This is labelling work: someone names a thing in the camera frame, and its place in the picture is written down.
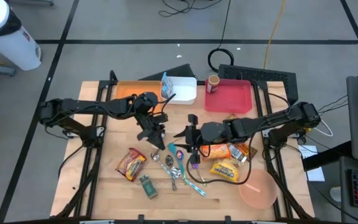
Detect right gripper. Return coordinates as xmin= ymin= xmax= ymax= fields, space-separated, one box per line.
xmin=174 ymin=114 xmax=204 ymax=154

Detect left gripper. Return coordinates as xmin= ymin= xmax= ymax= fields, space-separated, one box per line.
xmin=137 ymin=113 xmax=167 ymax=151

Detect silver spoon iridescent handle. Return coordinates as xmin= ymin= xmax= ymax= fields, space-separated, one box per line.
xmin=150 ymin=151 xmax=177 ymax=179
xmin=170 ymin=167 xmax=207 ymax=198

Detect red yellow ramen packet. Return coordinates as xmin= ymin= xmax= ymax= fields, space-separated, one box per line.
xmin=116 ymin=147 xmax=148 ymax=182

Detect orange ramen packet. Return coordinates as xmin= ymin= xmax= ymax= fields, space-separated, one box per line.
xmin=200 ymin=143 xmax=232 ymax=161

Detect green spice jar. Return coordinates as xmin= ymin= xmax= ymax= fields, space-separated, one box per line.
xmin=139 ymin=174 xmax=158 ymax=200

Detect blue white ramen packet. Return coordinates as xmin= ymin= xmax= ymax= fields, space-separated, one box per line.
xmin=161 ymin=72 xmax=175 ymax=100

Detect tall jar tan lid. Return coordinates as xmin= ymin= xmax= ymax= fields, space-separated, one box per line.
xmin=206 ymin=74 xmax=221 ymax=94

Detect teal plastic spoon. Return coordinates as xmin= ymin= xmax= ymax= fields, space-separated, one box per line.
xmin=167 ymin=142 xmax=186 ymax=181

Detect dark steel spoon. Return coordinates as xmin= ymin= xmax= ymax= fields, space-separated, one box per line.
xmin=165 ymin=154 xmax=178 ymax=192

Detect white plastic bin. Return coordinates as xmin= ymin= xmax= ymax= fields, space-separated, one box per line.
xmin=160 ymin=76 xmax=198 ymax=106

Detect orange plastic bin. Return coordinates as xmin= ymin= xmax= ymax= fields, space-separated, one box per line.
xmin=114 ymin=80 xmax=164 ymax=116

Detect pink plastic bin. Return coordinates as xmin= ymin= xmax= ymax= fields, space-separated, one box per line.
xmin=204 ymin=78 xmax=254 ymax=114

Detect brown snack packet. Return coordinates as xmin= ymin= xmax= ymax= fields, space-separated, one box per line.
xmin=234 ymin=141 xmax=258 ymax=162

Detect black angled panel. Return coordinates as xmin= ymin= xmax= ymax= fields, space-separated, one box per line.
xmin=138 ymin=63 xmax=196 ymax=82

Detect pink translucent bowl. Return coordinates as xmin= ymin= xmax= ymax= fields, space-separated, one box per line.
xmin=237 ymin=168 xmax=278 ymax=210

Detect white paper sheet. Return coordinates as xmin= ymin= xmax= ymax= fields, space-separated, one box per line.
xmin=298 ymin=144 xmax=326 ymax=183

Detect white computer mouse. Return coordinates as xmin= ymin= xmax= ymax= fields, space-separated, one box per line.
xmin=329 ymin=185 xmax=342 ymax=203

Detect white trash can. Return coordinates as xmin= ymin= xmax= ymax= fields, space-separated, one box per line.
xmin=0 ymin=0 xmax=42 ymax=72

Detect iridescent spoon green handle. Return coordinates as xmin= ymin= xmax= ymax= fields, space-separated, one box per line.
xmin=176 ymin=149 xmax=188 ymax=184

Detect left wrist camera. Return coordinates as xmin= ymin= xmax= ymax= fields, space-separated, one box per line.
xmin=154 ymin=113 xmax=170 ymax=124

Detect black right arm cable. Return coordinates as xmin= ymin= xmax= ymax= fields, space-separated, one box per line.
xmin=185 ymin=119 xmax=262 ymax=185

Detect black aluminium table frame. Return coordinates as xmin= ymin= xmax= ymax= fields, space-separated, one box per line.
xmin=54 ymin=70 xmax=315 ymax=218

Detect black cable with coil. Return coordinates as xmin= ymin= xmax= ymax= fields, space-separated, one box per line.
xmin=208 ymin=0 xmax=235 ymax=74

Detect black floor cable loops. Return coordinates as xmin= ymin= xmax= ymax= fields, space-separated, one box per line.
xmin=158 ymin=0 xmax=226 ymax=17

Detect yellow hanging cable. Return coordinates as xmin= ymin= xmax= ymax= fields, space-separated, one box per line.
xmin=263 ymin=0 xmax=288 ymax=70

